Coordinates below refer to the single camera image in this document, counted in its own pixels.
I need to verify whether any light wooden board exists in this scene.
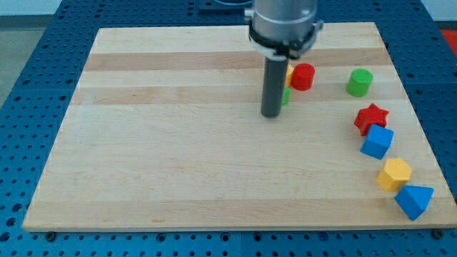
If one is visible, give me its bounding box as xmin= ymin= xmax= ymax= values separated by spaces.
xmin=23 ymin=22 xmax=456 ymax=232

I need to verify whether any red cylinder block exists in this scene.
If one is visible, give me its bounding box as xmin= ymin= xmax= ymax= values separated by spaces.
xmin=291 ymin=63 xmax=316 ymax=91

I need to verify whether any green block behind rod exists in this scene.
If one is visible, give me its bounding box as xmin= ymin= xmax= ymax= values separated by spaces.
xmin=281 ymin=87 xmax=291 ymax=106

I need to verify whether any yellow hexagon block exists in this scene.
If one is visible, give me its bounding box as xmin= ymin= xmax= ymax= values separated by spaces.
xmin=376 ymin=158 xmax=412 ymax=192

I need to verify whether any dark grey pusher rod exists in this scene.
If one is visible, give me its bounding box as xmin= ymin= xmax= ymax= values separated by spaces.
xmin=261 ymin=58 xmax=288 ymax=118

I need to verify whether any red star block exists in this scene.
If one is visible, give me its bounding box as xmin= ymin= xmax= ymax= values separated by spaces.
xmin=354 ymin=103 xmax=389 ymax=136

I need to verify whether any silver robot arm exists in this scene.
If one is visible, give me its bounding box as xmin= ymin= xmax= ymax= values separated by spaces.
xmin=244 ymin=0 xmax=323 ymax=61

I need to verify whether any green cylinder block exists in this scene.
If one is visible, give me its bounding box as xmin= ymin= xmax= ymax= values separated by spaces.
xmin=346 ymin=69 xmax=373 ymax=97

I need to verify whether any yellow block behind rod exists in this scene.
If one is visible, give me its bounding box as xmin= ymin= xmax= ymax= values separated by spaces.
xmin=285 ymin=64 xmax=294 ymax=87

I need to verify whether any blue cube block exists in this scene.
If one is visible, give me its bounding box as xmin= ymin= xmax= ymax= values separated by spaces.
xmin=360 ymin=124 xmax=394 ymax=160

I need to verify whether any blue triangle block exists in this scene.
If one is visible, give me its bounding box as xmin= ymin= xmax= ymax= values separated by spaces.
xmin=394 ymin=185 xmax=434 ymax=221

